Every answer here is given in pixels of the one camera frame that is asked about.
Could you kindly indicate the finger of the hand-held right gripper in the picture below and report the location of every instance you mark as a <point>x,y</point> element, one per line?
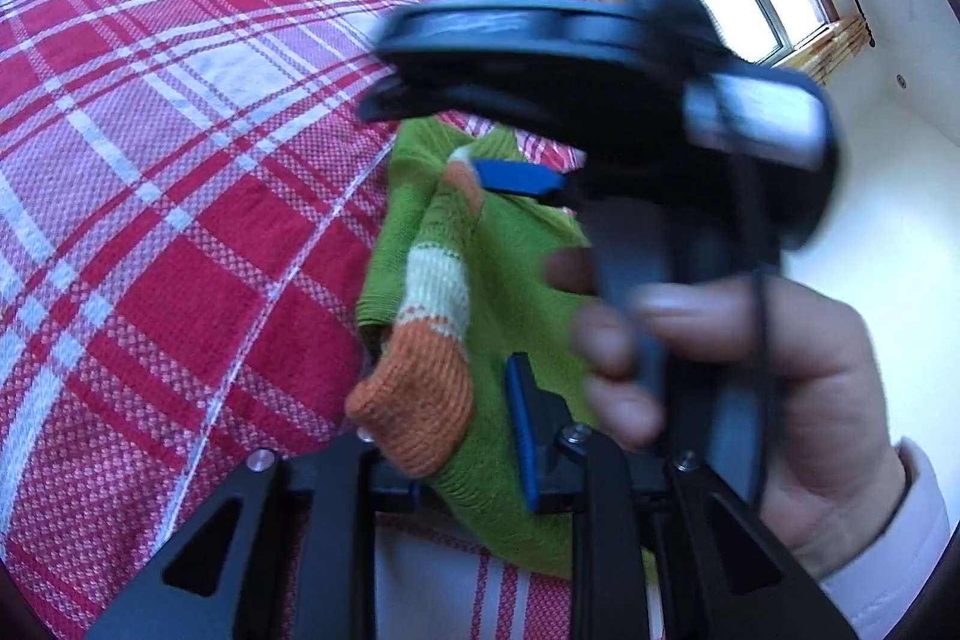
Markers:
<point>405,100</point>
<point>517,175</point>

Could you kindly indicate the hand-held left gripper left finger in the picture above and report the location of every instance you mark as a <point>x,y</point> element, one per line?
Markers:
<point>247,535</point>

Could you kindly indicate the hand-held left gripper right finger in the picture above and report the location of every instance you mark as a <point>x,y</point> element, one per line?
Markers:
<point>519,430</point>

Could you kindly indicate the green orange striped knit sweater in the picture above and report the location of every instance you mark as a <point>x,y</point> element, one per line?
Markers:
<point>487,460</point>

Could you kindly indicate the person's right forearm white sleeve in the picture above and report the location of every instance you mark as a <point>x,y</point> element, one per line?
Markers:
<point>892,550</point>

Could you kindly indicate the person's right hand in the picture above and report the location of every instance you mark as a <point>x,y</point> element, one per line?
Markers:
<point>810,385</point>

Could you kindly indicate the window behind headboard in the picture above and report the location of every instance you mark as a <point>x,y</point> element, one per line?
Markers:
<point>765,3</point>

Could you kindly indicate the narrow yellow curtain panel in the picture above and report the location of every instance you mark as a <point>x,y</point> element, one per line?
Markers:
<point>836,51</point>

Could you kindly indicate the red plaid bed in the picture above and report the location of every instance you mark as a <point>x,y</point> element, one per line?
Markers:
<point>150,160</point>

